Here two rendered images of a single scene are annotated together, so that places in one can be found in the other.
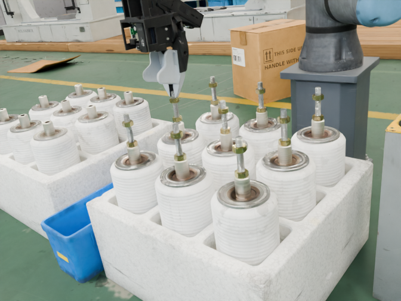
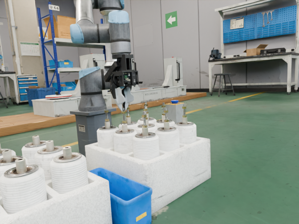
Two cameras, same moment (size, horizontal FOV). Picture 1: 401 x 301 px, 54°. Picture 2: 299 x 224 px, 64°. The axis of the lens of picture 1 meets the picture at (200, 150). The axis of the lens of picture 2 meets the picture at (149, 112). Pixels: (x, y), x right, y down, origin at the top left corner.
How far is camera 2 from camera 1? 1.13 m
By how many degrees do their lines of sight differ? 85
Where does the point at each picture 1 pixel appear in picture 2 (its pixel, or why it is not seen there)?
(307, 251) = not seen: hidden behind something
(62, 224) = (119, 206)
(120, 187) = (155, 145)
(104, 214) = (158, 161)
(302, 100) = (97, 124)
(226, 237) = (194, 135)
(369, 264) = not seen: hidden behind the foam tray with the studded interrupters
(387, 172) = (177, 116)
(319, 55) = (99, 102)
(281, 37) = not seen: outside the picture
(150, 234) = (180, 151)
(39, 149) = (82, 164)
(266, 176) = (171, 124)
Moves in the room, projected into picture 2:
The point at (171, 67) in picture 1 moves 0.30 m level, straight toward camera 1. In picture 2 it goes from (129, 94) to (205, 90)
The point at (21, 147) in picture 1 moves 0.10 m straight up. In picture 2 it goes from (41, 185) to (36, 145)
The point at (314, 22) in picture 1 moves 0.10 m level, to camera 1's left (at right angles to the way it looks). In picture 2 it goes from (94, 90) to (89, 91)
